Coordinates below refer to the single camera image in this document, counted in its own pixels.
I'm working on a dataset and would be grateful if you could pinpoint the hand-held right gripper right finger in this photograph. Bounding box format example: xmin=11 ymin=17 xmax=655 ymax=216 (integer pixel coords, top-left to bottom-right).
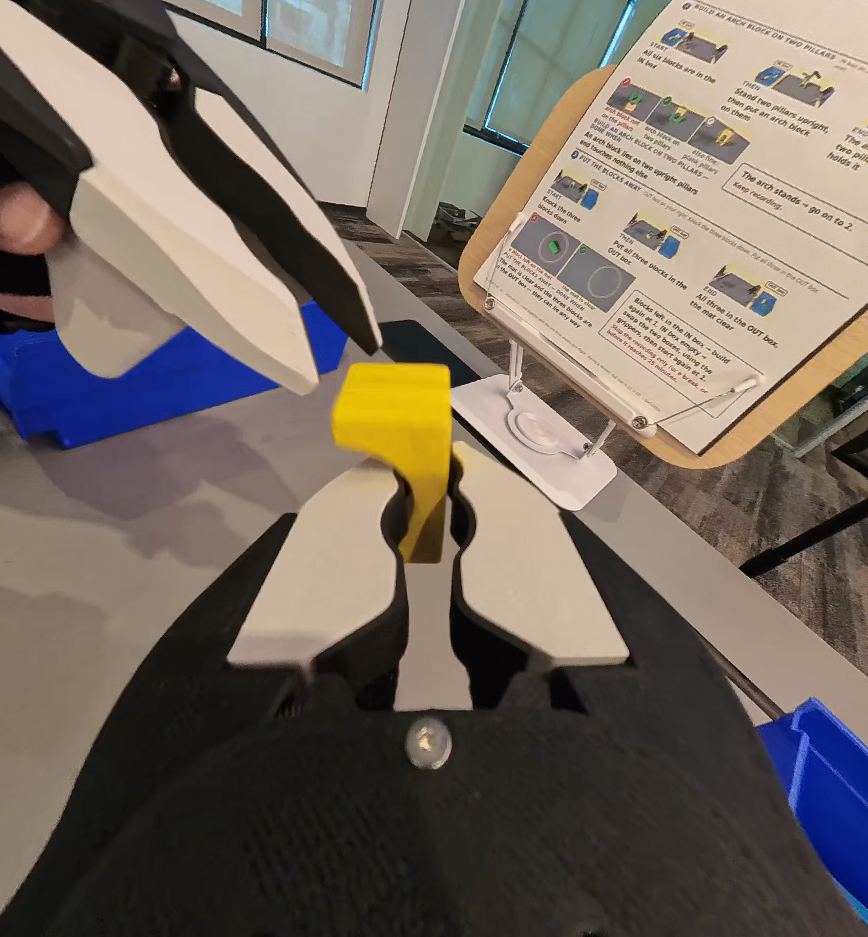
xmin=447 ymin=441 xmax=633 ymax=710

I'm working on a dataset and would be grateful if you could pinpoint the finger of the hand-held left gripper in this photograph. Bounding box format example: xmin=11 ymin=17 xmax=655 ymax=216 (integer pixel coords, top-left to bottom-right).
xmin=0 ymin=0 xmax=323 ymax=398
xmin=157 ymin=67 xmax=385 ymax=357

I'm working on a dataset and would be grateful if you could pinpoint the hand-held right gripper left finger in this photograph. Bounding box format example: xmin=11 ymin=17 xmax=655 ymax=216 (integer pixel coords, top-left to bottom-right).
xmin=226 ymin=461 xmax=413 ymax=710

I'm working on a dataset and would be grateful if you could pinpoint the blue plastic bin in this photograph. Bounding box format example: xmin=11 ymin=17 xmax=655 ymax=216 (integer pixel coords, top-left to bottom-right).
xmin=0 ymin=300 xmax=349 ymax=449
xmin=756 ymin=697 xmax=868 ymax=937

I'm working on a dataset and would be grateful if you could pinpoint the yellow arch block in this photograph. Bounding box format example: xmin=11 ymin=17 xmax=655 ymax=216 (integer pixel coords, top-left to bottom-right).
xmin=331 ymin=362 xmax=453 ymax=565

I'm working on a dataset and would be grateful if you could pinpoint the person's left hand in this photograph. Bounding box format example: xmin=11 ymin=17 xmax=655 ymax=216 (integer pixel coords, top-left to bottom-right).
xmin=0 ymin=183 xmax=66 ymax=255

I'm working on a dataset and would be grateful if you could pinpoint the large glass window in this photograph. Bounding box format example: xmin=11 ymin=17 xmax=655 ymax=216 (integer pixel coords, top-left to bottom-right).
xmin=166 ymin=0 xmax=384 ymax=89

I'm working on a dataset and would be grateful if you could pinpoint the black table inset panel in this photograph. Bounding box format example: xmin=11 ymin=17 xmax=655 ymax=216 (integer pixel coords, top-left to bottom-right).
xmin=372 ymin=318 xmax=453 ymax=367

